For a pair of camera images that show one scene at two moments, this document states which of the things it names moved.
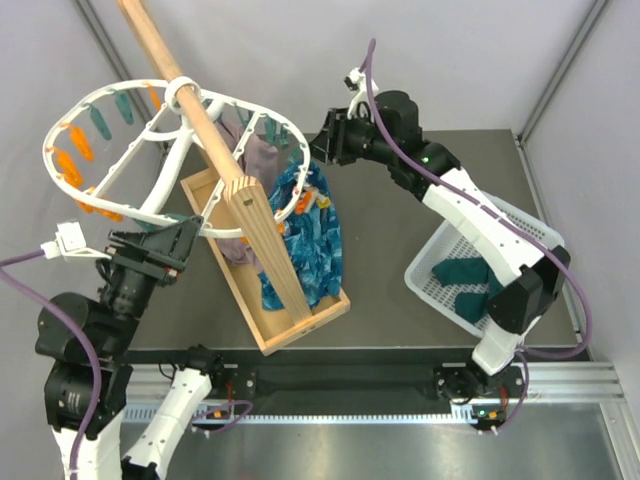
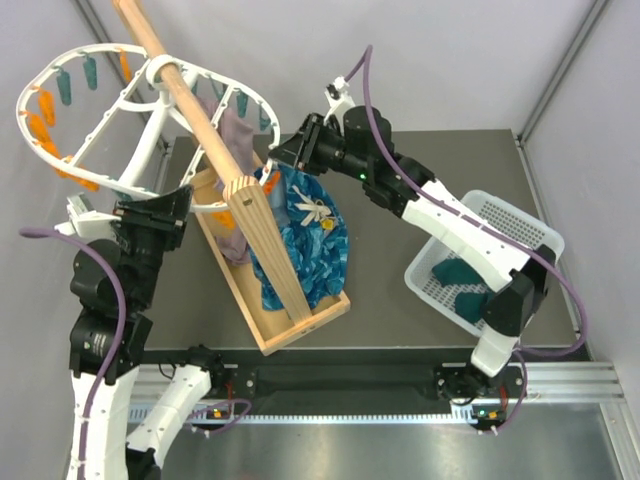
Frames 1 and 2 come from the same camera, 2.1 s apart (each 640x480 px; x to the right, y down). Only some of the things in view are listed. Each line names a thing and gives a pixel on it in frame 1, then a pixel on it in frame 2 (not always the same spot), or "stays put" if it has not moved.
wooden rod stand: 234,216 stays put
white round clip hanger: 131,148 to 168,164
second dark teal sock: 471,305 stays put
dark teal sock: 473,270 stays put
